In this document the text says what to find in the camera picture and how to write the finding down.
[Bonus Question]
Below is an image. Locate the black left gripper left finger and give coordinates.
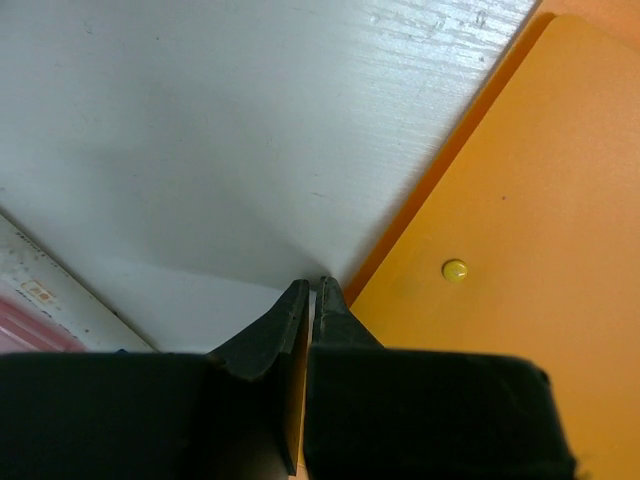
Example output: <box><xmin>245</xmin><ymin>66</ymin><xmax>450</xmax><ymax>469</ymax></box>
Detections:
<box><xmin>1</xmin><ymin>280</ymin><xmax>309</xmax><ymax>479</ymax></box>

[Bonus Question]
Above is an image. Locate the orange notebook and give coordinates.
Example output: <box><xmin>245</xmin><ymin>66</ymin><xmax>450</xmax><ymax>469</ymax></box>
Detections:
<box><xmin>344</xmin><ymin>15</ymin><xmax>639</xmax><ymax>479</ymax></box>

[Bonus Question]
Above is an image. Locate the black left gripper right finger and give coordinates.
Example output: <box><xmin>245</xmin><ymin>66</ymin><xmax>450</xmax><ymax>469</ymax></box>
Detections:
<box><xmin>303</xmin><ymin>277</ymin><xmax>577</xmax><ymax>479</ymax></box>

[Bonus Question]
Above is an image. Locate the white blue marker pen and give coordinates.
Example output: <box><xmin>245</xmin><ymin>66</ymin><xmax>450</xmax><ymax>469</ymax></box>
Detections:
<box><xmin>1</xmin><ymin>218</ymin><xmax>153</xmax><ymax>352</ymax></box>

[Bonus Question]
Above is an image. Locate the pink eraser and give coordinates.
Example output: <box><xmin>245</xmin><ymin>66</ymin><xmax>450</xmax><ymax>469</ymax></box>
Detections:
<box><xmin>1</xmin><ymin>299</ymin><xmax>85</xmax><ymax>354</ymax></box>

